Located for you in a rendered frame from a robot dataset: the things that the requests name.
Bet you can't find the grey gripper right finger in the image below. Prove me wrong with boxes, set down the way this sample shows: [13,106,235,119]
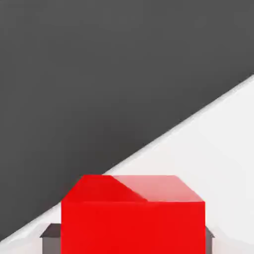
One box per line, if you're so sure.
[205,226,216,254]

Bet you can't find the small red cube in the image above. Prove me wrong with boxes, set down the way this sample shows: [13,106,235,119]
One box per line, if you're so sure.
[61,174,206,254]

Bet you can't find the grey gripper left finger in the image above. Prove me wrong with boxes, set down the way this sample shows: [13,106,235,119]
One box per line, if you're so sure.
[39,223,62,254]

